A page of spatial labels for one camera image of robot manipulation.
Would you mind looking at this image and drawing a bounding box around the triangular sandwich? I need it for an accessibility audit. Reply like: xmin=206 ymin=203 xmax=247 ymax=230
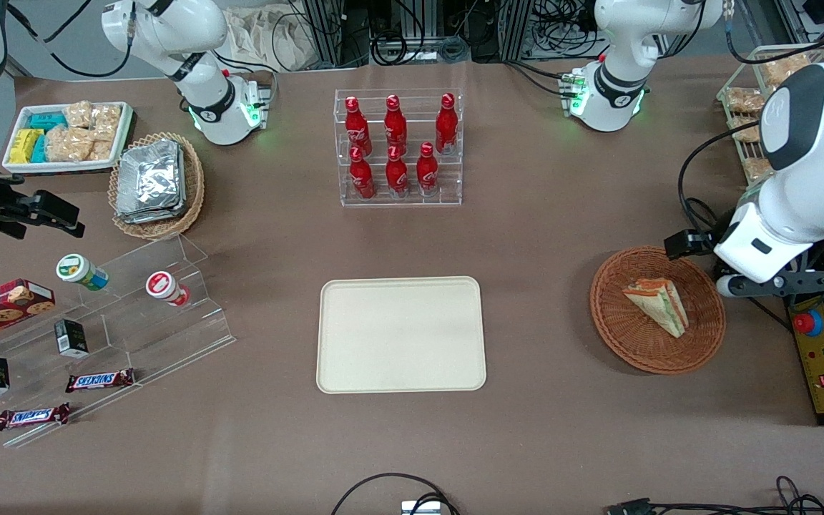
xmin=622 ymin=278 xmax=690 ymax=339

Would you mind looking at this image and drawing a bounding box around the white rectangular snack tray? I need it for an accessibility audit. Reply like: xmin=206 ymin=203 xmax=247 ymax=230
xmin=2 ymin=101 xmax=134 ymax=175

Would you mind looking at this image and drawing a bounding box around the empty brown wicker basket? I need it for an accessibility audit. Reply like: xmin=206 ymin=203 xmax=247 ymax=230
xmin=589 ymin=246 xmax=727 ymax=376

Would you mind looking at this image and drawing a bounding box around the wicker basket with foil packs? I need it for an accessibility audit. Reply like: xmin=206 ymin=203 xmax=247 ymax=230
xmin=107 ymin=132 xmax=206 ymax=240

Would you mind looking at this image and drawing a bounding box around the cream plastic tray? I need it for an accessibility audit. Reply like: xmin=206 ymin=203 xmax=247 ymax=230
xmin=316 ymin=276 xmax=488 ymax=395

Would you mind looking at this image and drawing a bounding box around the green lid yogurt cup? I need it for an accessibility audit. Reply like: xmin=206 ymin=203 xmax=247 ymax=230
xmin=55 ymin=253 xmax=109 ymax=291

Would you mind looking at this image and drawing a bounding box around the yellow snack pack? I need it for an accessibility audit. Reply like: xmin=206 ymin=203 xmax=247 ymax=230
xmin=9 ymin=128 xmax=45 ymax=165

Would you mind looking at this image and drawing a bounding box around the stack of silver foil packs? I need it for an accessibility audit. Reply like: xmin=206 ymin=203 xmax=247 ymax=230
xmin=114 ymin=139 xmax=187 ymax=225

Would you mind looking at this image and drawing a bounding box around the yellow emergency stop box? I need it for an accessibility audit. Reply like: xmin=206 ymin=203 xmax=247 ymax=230
xmin=787 ymin=295 xmax=824 ymax=416

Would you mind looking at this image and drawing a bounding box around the red lid yogurt cup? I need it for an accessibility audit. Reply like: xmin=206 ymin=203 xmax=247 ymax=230
xmin=144 ymin=270 xmax=192 ymax=308

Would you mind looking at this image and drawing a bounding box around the clear acrylic stepped shelf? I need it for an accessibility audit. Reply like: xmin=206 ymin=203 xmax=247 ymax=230
xmin=0 ymin=232 xmax=237 ymax=449

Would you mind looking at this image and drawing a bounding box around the Snickers chocolate bar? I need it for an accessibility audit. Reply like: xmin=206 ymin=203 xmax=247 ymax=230
xmin=64 ymin=368 xmax=136 ymax=393
xmin=0 ymin=402 xmax=72 ymax=432

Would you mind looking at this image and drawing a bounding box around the red cola bottle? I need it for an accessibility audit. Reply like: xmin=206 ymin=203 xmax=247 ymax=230
xmin=349 ymin=147 xmax=376 ymax=200
xmin=345 ymin=96 xmax=373 ymax=157
xmin=435 ymin=93 xmax=458 ymax=155
xmin=386 ymin=145 xmax=409 ymax=197
xmin=384 ymin=94 xmax=408 ymax=155
xmin=416 ymin=142 xmax=439 ymax=197

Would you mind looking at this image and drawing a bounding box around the beige cloth bag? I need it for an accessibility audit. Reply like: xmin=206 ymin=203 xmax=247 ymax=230
xmin=225 ymin=6 xmax=314 ymax=73

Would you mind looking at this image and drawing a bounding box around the clear acrylic bottle rack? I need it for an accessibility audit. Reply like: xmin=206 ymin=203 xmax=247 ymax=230
xmin=333 ymin=88 xmax=465 ymax=208

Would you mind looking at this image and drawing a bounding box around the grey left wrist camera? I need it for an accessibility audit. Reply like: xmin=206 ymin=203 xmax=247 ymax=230
xmin=715 ymin=270 xmax=824 ymax=299

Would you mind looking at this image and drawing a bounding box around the white wire rack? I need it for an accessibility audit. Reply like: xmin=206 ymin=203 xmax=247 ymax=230
xmin=715 ymin=43 xmax=824 ymax=188

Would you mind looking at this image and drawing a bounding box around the black cable bundle with connector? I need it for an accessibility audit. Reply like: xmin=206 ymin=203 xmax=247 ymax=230
xmin=605 ymin=475 xmax=824 ymax=515

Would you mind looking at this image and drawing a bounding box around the black looped cable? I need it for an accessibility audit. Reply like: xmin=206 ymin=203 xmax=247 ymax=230
xmin=330 ymin=472 xmax=460 ymax=515

